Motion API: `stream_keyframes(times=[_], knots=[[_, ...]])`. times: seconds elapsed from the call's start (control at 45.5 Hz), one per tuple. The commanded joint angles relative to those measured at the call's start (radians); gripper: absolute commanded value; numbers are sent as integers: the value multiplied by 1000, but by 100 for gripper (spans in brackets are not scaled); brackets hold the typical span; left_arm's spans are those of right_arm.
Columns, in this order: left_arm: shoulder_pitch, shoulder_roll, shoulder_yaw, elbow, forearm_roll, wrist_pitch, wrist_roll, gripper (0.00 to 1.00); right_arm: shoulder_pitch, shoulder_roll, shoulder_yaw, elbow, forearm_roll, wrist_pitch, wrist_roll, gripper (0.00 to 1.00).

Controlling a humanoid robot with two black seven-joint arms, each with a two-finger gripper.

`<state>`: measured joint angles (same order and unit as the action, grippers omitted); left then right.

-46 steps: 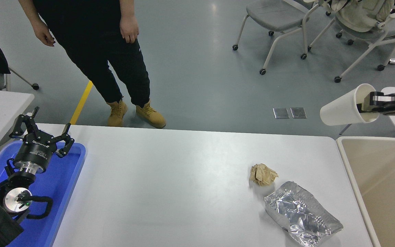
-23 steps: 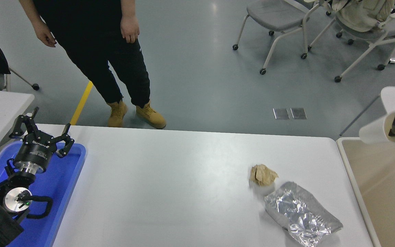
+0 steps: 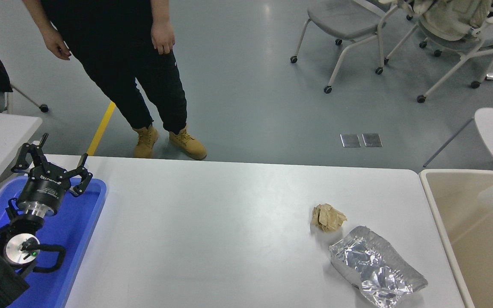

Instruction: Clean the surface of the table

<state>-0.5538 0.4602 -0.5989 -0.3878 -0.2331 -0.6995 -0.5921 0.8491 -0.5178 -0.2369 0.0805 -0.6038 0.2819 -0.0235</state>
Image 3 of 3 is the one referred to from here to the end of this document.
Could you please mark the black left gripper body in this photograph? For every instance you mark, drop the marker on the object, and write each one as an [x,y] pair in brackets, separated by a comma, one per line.
[43,186]

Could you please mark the silver foil tray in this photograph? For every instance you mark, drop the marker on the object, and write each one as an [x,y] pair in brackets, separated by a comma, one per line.
[370,265]

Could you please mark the tan paper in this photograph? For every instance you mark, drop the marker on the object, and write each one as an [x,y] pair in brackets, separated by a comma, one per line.
[328,218]

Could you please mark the person's left forearm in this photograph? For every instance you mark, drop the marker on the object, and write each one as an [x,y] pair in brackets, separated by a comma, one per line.
[160,10]

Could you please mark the person's right forearm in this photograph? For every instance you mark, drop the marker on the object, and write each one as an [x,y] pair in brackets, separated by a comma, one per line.
[37,15]

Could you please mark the person's right hand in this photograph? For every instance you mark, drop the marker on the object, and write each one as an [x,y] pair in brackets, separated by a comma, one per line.
[56,45]

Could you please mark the person's left hand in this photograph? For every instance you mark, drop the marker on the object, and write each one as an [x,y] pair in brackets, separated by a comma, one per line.
[163,38]

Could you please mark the blue plastic tray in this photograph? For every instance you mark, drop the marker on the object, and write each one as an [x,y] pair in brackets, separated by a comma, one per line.
[75,248]

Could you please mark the large pale bin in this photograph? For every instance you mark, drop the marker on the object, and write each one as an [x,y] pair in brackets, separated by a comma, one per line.
[482,256]

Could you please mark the silver floor plate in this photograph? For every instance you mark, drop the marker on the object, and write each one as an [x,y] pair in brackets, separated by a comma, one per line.
[372,140]
[351,141]

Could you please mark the grey white-framed office chair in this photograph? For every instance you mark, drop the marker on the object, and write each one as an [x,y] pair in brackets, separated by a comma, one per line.
[340,19]
[464,45]

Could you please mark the cream jacket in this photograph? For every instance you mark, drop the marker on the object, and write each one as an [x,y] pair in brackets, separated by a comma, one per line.
[447,19]

